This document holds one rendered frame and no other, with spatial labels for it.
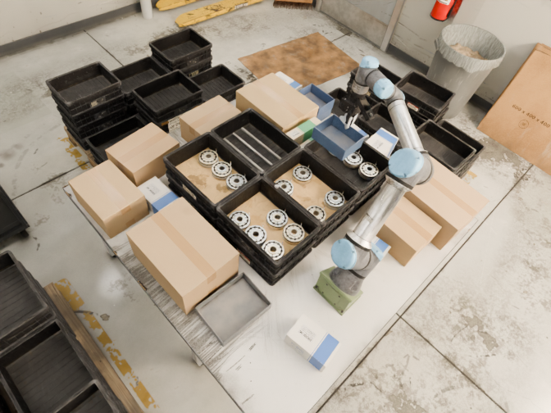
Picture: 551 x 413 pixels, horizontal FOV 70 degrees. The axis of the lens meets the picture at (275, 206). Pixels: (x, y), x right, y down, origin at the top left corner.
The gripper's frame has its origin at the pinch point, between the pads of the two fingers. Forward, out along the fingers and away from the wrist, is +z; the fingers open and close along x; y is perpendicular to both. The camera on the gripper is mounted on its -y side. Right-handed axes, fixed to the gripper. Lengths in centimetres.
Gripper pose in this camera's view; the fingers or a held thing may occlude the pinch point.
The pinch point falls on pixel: (348, 127)
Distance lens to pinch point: 197.5
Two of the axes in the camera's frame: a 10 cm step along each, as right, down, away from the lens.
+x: -7.2, 4.4, -5.4
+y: -6.7, -6.4, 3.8
